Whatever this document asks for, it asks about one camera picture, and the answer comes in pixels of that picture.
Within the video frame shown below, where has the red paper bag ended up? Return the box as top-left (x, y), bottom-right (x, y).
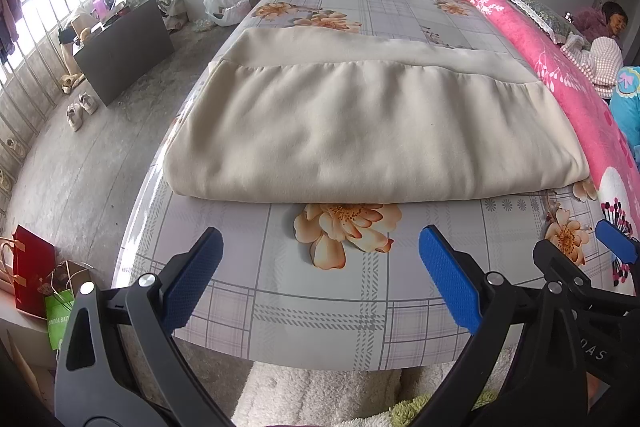
top-left (11, 224), bottom-right (57, 320)

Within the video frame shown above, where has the white plastic bag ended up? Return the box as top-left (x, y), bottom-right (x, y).
top-left (204, 0), bottom-right (251, 26)

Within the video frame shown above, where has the pink checkered cloth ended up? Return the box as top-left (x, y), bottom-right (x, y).
top-left (560, 32), bottom-right (626, 98)

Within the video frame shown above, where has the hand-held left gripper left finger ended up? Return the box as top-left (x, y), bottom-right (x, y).
top-left (54, 227), bottom-right (236, 427)

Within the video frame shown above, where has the pink floral blanket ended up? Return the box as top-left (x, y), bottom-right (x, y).
top-left (459, 0), bottom-right (640, 298)

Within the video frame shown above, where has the cream zip jacket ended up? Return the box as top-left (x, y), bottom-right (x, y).
top-left (162, 27), bottom-right (592, 202)

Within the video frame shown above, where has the dark low cabinet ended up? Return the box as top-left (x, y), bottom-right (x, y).
top-left (72, 0), bottom-right (176, 106)

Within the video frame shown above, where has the white green fluffy cloth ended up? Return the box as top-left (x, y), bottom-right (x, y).
top-left (232, 347), bottom-right (521, 427)

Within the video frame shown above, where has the light blue printed garment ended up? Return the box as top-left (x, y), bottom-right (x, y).
top-left (609, 64), bottom-right (640, 142)

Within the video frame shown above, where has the lace-trimmed pillow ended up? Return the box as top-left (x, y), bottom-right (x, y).
top-left (500, 0), bottom-right (576, 45)

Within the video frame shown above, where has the dark hanging garment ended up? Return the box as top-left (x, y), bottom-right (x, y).
top-left (0, 0), bottom-right (23, 58)

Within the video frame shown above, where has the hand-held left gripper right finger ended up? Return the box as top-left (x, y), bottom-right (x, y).
top-left (419, 224), bottom-right (588, 427)

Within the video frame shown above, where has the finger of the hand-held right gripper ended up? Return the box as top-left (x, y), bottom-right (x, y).
top-left (595, 219), bottom-right (640, 265)
top-left (532, 239), bottom-right (640, 315)

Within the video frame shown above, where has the green paper bag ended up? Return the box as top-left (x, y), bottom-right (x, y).
top-left (45, 289), bottom-right (76, 350)

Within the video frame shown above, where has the metal window railing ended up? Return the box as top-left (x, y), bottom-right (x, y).
top-left (0, 0), bottom-right (111, 188)

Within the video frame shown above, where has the brown paper bag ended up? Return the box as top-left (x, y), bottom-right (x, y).
top-left (47, 259), bottom-right (93, 298)

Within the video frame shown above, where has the floral plaid bed sheet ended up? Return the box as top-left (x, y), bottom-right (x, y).
top-left (112, 0), bottom-right (621, 370)

